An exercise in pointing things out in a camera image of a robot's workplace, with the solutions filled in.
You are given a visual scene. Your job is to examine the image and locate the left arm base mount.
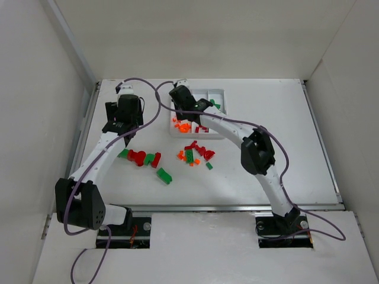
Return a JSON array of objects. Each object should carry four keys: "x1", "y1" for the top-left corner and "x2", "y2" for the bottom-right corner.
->
[{"x1": 109, "y1": 215, "x2": 152, "y2": 249}]

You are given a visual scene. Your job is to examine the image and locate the green red long lego assembly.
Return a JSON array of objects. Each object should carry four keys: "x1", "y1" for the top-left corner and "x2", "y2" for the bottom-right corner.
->
[{"x1": 118, "y1": 149, "x2": 162, "y2": 169}]

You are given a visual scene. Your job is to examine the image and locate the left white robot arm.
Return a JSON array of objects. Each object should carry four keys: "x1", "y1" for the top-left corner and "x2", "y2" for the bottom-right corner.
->
[{"x1": 55, "y1": 94, "x2": 143, "y2": 230}]

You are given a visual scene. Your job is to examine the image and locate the green 2x3 lego plate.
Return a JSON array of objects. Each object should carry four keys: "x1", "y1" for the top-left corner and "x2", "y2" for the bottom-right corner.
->
[{"x1": 185, "y1": 149, "x2": 194, "y2": 164}]

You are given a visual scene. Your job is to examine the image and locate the green arch lego brick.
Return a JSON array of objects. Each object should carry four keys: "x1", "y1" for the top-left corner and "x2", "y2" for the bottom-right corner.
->
[{"x1": 156, "y1": 167, "x2": 173, "y2": 185}]

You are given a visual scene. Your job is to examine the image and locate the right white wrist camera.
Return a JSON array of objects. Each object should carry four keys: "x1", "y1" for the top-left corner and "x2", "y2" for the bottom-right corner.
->
[{"x1": 176, "y1": 79, "x2": 189, "y2": 87}]

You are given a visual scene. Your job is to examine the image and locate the orange round lego piece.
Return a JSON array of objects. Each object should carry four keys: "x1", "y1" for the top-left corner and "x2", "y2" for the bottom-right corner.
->
[{"x1": 179, "y1": 124, "x2": 191, "y2": 133}]

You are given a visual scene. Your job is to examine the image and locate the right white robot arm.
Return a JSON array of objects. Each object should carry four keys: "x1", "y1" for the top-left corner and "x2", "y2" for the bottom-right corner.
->
[{"x1": 169, "y1": 83, "x2": 300, "y2": 227}]

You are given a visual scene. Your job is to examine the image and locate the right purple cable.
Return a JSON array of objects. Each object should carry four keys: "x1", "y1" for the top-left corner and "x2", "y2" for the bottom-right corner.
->
[{"x1": 154, "y1": 80, "x2": 346, "y2": 241}]

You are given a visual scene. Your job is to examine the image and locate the white three-compartment tray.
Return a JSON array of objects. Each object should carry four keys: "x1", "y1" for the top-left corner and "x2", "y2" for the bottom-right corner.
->
[{"x1": 170, "y1": 88, "x2": 227, "y2": 139}]

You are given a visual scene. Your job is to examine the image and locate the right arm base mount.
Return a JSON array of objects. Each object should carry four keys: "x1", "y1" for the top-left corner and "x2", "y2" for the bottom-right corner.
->
[{"x1": 255, "y1": 215, "x2": 313, "y2": 249}]

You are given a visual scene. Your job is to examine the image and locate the small green lego wedge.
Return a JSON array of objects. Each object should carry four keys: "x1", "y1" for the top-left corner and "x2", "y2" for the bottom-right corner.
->
[{"x1": 205, "y1": 162, "x2": 213, "y2": 170}]

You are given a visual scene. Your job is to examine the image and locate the red round dome lego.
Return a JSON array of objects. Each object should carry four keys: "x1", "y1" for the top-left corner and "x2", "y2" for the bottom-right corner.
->
[{"x1": 203, "y1": 150, "x2": 215, "y2": 161}]

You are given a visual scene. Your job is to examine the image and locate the aluminium rail front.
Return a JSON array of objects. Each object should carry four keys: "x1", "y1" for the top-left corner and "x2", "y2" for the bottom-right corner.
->
[{"x1": 124, "y1": 204, "x2": 346, "y2": 212}]

